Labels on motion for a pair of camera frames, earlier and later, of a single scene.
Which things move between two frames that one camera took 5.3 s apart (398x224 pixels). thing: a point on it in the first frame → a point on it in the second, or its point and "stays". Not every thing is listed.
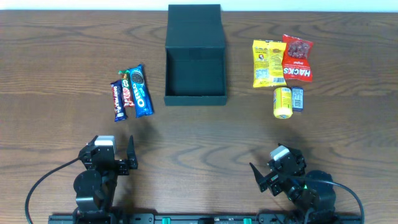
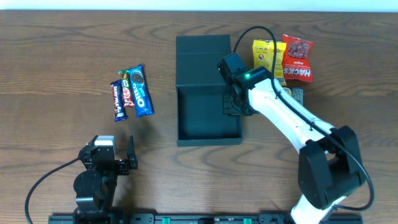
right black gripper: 273,179 → 232,106
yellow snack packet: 268,63 stays
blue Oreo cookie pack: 142,101 stays
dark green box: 194,60 → 199,91
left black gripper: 113,165 stays
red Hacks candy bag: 296,59 stays
